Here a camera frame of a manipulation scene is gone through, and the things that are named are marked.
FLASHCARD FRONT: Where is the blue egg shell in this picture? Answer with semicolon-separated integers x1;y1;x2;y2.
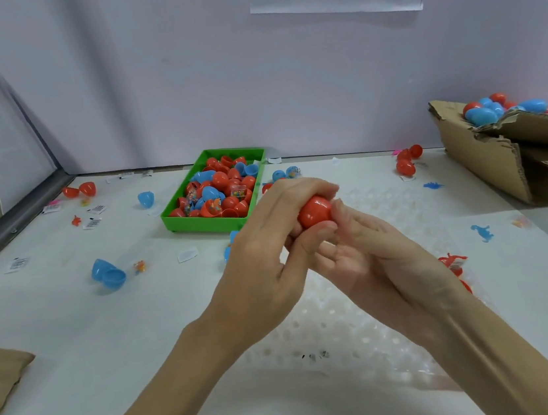
89;255;130;293

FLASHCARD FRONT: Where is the person's right hand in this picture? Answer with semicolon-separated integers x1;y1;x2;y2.
278;182;479;364

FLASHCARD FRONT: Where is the small blue toy piece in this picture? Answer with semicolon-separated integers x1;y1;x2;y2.
472;223;495;243

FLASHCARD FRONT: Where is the person's left hand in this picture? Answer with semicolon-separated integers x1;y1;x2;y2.
187;171;360;362

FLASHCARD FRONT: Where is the small capsule cluster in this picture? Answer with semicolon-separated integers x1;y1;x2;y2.
261;164;305;192

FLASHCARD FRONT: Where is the person's left forearm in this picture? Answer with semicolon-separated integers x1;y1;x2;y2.
59;311;271;415

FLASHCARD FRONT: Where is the clear plastic egg tray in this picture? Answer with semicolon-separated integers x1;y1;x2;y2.
218;166;496;409

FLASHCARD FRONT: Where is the pile of finished eggs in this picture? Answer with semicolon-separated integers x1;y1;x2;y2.
460;86;548;133

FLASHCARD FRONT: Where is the cardboard box of capsules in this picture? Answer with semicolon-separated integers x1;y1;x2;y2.
428;86;548;217

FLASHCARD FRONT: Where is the grey metal rail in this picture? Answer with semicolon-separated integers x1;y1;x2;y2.
0;170;85;278

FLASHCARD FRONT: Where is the flat brown cardboard sheet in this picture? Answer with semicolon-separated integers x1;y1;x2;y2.
0;338;44;415

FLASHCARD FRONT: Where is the green plastic tray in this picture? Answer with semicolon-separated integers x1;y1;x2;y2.
154;143;276;241

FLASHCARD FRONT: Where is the pile of capsule halves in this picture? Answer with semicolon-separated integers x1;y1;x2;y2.
164;151;267;227

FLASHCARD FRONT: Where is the clear triangular panel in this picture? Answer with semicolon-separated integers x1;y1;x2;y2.
0;16;64;214

